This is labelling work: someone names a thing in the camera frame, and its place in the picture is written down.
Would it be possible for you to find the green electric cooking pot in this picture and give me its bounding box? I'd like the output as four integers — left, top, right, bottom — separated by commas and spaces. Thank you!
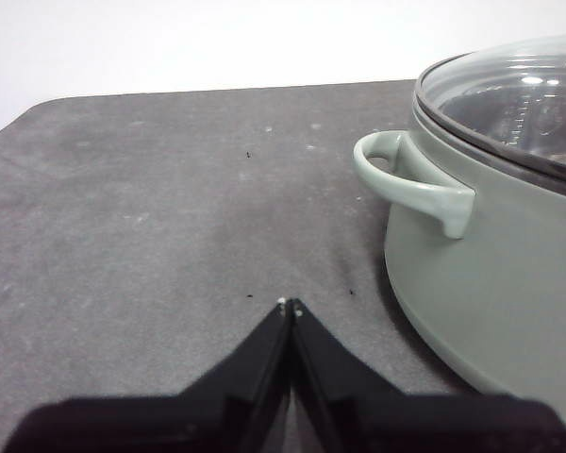
352, 84, 566, 416

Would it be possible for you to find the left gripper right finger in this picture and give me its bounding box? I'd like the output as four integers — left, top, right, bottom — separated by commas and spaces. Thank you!
291, 297, 566, 453

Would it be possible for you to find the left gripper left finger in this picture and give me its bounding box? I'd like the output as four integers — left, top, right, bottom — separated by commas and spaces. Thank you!
2, 297, 292, 453

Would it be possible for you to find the glass lid with green knob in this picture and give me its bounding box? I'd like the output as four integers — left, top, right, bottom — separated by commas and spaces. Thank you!
413, 33, 566, 183

